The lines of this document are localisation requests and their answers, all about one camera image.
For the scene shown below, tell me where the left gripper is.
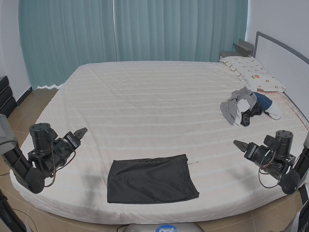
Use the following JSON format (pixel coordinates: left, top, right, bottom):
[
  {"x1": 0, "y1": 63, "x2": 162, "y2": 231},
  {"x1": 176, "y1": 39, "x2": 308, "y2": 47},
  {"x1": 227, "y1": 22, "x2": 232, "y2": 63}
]
[{"x1": 47, "y1": 127, "x2": 88, "y2": 173}]

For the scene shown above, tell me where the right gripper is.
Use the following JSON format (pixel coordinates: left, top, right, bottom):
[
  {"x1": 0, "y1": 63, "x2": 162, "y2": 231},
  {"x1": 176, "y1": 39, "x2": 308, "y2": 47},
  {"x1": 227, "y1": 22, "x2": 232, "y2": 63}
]
[{"x1": 233, "y1": 140, "x2": 278, "y2": 170}]

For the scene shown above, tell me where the black T-shirt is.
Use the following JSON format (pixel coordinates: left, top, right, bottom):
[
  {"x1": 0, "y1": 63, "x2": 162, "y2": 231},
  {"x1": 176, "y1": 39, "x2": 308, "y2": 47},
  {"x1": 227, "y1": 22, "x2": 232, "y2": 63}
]
[{"x1": 107, "y1": 154, "x2": 200, "y2": 204}]

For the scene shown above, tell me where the pile of clothes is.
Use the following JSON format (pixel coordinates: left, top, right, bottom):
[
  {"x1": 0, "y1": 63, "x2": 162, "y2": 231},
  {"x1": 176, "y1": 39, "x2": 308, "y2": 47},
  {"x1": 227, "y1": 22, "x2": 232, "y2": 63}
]
[{"x1": 220, "y1": 87, "x2": 282, "y2": 127}]

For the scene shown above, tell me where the bed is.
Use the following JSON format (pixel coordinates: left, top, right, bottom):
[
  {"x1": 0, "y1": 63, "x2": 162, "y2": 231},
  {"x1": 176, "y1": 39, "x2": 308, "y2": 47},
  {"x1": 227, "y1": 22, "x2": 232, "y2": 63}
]
[{"x1": 10, "y1": 31, "x2": 309, "y2": 227}]

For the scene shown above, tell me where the white printed pillow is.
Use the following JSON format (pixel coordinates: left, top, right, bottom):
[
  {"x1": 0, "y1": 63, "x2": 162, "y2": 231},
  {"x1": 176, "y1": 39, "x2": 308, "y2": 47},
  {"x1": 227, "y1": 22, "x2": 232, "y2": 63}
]
[{"x1": 219, "y1": 56, "x2": 286, "y2": 92}]

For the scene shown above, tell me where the black chest of drawers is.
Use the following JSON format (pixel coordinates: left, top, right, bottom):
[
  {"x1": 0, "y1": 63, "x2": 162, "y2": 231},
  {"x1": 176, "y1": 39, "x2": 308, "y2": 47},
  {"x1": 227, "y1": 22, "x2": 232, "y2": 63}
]
[{"x1": 0, "y1": 76, "x2": 18, "y2": 118}]

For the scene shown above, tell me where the grey bedside table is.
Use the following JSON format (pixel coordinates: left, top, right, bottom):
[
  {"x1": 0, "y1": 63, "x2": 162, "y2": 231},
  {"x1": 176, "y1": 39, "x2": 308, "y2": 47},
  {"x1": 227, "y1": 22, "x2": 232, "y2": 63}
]
[{"x1": 220, "y1": 38, "x2": 254, "y2": 62}]

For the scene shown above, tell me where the blue-green curtain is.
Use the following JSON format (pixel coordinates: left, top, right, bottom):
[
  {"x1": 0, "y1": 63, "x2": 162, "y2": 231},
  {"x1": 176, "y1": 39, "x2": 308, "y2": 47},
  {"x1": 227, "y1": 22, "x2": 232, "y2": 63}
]
[
  {"x1": 19, "y1": 0, "x2": 118, "y2": 89},
  {"x1": 113, "y1": 0, "x2": 249, "y2": 63}
]

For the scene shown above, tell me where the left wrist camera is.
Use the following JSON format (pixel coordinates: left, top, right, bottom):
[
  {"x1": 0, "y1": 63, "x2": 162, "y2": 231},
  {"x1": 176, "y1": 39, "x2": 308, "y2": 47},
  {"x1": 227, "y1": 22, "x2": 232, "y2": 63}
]
[{"x1": 29, "y1": 123, "x2": 58, "y2": 153}]

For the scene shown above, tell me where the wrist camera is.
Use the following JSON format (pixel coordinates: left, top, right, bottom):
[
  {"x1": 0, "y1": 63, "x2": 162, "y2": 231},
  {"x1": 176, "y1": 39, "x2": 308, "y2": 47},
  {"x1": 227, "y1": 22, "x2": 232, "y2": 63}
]
[
  {"x1": 29, "y1": 123, "x2": 58, "y2": 153},
  {"x1": 264, "y1": 130, "x2": 294, "y2": 160}
]

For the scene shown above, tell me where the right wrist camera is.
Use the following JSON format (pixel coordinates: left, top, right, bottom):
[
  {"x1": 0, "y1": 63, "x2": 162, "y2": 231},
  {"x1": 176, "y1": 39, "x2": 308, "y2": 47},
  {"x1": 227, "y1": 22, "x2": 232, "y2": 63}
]
[{"x1": 264, "y1": 130, "x2": 294, "y2": 160}]

